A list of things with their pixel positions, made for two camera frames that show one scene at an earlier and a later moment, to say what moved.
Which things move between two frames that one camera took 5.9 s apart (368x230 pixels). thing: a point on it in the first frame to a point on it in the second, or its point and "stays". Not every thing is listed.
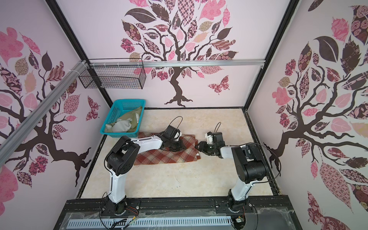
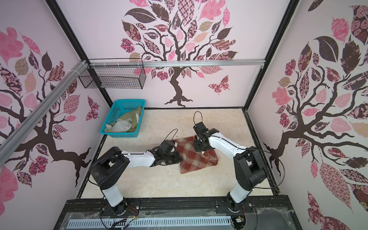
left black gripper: x=180 y=146 to x=178 y=159
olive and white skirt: x=127 y=122 stays
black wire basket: x=129 y=73 stays
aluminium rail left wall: x=9 y=143 stays
